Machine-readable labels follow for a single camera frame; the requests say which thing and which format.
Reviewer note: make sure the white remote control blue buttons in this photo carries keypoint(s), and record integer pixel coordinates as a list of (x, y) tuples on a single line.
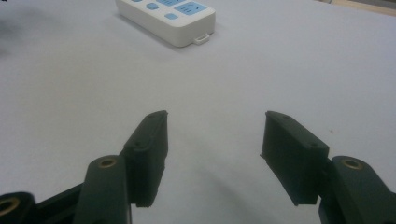
[(174, 23)]

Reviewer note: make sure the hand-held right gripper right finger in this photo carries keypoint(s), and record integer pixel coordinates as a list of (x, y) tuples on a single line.
[(295, 155)]

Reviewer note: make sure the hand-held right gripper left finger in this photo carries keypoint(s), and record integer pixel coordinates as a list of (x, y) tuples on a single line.
[(146, 155)]

